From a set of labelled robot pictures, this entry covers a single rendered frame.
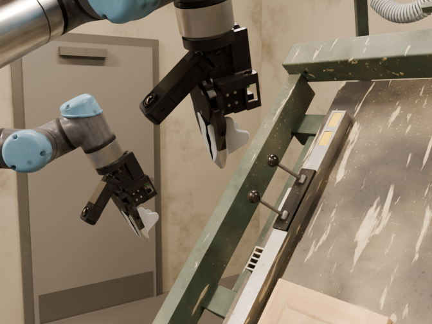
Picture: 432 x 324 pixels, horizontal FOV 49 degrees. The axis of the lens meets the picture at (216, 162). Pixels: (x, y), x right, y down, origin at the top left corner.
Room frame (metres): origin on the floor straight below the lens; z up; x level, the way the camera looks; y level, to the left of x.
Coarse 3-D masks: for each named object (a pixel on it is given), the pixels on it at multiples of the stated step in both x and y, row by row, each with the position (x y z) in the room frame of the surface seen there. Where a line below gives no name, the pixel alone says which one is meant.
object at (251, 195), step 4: (252, 192) 1.29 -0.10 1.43; (256, 192) 1.29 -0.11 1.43; (248, 196) 1.29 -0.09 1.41; (252, 196) 1.28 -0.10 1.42; (256, 196) 1.28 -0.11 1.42; (260, 196) 1.29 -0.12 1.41; (248, 200) 1.29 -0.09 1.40; (252, 200) 1.28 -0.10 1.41; (256, 200) 1.28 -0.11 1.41; (260, 200) 1.29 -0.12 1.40; (264, 204) 1.30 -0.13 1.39; (268, 204) 1.30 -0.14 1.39; (272, 208) 1.30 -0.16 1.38; (276, 212) 1.30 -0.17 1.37; (280, 212) 1.30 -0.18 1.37; (284, 212) 1.30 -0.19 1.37; (288, 212) 1.30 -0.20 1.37; (280, 216) 1.30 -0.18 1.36; (284, 216) 1.29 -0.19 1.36
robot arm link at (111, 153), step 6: (114, 144) 1.02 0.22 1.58; (96, 150) 1.07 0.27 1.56; (102, 150) 1.00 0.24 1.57; (108, 150) 1.01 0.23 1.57; (114, 150) 1.02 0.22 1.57; (120, 150) 1.03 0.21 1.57; (90, 156) 1.01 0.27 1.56; (96, 156) 1.00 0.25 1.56; (102, 156) 1.00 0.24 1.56; (108, 156) 1.01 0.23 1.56; (114, 156) 1.01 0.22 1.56; (120, 156) 1.02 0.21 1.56; (90, 162) 1.03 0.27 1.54; (96, 162) 1.01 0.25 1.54; (102, 162) 1.01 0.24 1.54; (108, 162) 1.01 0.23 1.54; (114, 162) 1.02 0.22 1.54; (96, 168) 1.02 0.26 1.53; (102, 168) 1.02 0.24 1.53
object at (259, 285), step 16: (336, 112) 1.47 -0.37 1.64; (336, 128) 1.43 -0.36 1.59; (336, 144) 1.42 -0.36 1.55; (320, 160) 1.38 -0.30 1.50; (320, 176) 1.37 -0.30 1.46; (304, 208) 1.32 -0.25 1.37; (272, 240) 1.29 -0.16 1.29; (288, 240) 1.28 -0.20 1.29; (272, 256) 1.25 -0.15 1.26; (256, 272) 1.25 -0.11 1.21; (272, 272) 1.24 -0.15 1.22; (256, 288) 1.21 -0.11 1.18; (240, 304) 1.21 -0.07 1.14; (256, 304) 1.20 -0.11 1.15; (240, 320) 1.17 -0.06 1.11
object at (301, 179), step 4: (268, 156) 1.34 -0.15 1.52; (272, 156) 1.33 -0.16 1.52; (276, 156) 1.34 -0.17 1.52; (268, 160) 1.34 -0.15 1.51; (272, 160) 1.33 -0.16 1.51; (276, 160) 1.33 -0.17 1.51; (268, 164) 1.34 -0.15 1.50; (272, 164) 1.33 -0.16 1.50; (276, 164) 1.33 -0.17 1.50; (280, 164) 1.35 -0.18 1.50; (284, 168) 1.35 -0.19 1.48; (288, 168) 1.35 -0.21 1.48; (288, 172) 1.35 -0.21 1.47; (292, 172) 1.35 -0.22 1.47; (296, 176) 1.35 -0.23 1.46; (300, 176) 1.36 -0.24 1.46; (304, 176) 1.35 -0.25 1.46; (300, 180) 1.35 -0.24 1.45; (304, 180) 1.35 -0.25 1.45
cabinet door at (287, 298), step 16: (288, 288) 1.18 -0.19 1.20; (304, 288) 1.15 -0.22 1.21; (272, 304) 1.18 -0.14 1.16; (288, 304) 1.15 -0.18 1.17; (304, 304) 1.12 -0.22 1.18; (320, 304) 1.10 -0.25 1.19; (336, 304) 1.07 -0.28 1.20; (272, 320) 1.15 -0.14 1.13; (288, 320) 1.12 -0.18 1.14; (304, 320) 1.10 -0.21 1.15; (320, 320) 1.07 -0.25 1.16; (336, 320) 1.05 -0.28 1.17; (352, 320) 1.03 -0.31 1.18; (368, 320) 1.01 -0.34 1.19; (384, 320) 0.99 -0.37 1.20
